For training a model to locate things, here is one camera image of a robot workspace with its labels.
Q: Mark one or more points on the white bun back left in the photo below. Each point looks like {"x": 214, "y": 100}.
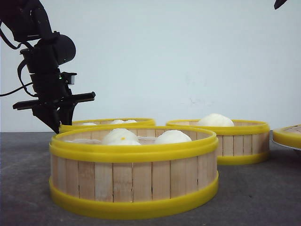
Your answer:
{"x": 89, "y": 124}

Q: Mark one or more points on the yellow-rimmed steamer lid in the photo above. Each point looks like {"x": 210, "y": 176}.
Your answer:
{"x": 288, "y": 136}

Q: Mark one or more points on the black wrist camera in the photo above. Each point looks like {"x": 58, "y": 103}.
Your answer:
{"x": 68, "y": 78}

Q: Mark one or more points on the white plate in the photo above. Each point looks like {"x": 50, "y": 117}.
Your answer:
{"x": 286, "y": 146}

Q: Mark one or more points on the white bun back middle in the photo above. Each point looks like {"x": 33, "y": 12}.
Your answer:
{"x": 117, "y": 122}

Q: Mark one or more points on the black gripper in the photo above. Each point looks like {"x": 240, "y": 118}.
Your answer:
{"x": 53, "y": 93}

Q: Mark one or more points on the second robot arm tip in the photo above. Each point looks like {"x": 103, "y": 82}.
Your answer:
{"x": 279, "y": 3}

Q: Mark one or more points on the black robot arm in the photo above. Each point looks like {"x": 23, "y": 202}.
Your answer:
{"x": 45, "y": 51}

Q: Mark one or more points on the large white bun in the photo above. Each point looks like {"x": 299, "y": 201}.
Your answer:
{"x": 216, "y": 120}

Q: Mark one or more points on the white bun with yellow dot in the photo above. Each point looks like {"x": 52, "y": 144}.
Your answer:
{"x": 120, "y": 136}

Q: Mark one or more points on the white bun front right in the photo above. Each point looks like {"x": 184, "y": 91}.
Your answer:
{"x": 172, "y": 136}

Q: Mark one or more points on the front bamboo steamer basket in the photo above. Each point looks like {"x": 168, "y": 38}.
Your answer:
{"x": 134, "y": 181}

